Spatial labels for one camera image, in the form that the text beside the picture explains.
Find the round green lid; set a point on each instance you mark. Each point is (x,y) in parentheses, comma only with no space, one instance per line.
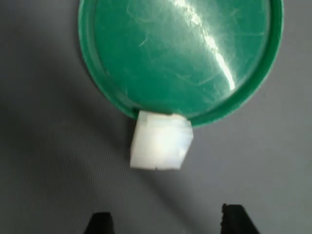
(170,61)

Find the dark grey mat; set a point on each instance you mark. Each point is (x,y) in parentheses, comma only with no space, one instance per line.
(48,122)

